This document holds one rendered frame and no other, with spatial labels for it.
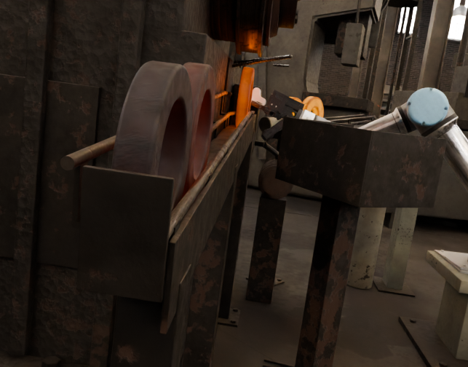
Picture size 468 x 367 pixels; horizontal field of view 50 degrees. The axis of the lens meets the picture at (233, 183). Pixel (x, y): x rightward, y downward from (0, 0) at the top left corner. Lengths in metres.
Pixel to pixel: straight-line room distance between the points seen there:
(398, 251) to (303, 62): 2.29
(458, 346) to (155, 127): 1.54
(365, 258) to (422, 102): 0.89
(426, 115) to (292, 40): 2.79
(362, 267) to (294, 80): 2.30
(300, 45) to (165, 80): 3.85
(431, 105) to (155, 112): 1.28
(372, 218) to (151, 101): 1.88
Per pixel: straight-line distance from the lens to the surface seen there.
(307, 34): 4.28
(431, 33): 10.44
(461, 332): 1.81
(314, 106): 2.19
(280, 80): 4.28
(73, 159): 0.43
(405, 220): 2.32
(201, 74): 0.63
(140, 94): 0.43
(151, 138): 0.41
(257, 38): 1.47
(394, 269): 2.37
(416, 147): 1.00
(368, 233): 2.25
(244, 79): 1.50
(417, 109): 1.62
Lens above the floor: 0.74
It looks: 9 degrees down
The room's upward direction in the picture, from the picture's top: 8 degrees clockwise
